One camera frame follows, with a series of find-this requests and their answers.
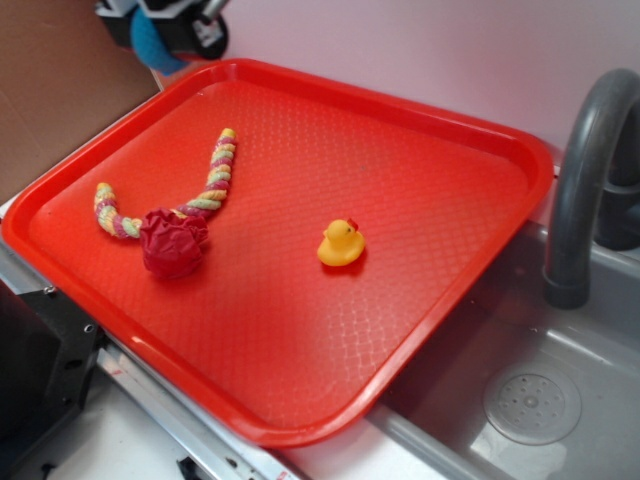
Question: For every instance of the crumpled red cloth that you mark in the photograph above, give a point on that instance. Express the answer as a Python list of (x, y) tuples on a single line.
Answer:
[(171, 244)]

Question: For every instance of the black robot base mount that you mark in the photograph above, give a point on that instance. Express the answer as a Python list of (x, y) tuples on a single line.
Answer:
[(48, 351)]

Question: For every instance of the multicolour twisted rope toy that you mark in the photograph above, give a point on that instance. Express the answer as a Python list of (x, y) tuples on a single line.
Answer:
[(203, 205)]

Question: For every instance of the brown cardboard panel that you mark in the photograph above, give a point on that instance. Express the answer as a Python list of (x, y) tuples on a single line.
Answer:
[(63, 80)]

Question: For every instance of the grey toy sink basin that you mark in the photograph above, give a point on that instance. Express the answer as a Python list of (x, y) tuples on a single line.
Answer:
[(435, 405)]

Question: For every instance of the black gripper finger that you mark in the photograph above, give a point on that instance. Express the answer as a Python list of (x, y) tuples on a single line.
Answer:
[(117, 17), (191, 29)]

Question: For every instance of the red plastic tray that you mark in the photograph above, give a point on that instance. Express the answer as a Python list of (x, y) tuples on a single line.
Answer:
[(281, 348)]

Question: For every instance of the grey toy faucet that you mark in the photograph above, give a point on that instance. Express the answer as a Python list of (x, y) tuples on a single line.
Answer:
[(597, 194)]

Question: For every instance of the round sink drain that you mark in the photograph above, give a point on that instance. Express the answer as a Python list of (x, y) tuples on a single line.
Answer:
[(532, 404)]

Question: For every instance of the blue crocheted ball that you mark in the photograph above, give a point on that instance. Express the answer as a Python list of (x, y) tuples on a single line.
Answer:
[(150, 48)]

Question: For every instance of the yellow rubber duck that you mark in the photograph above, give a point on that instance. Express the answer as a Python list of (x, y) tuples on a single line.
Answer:
[(342, 243)]

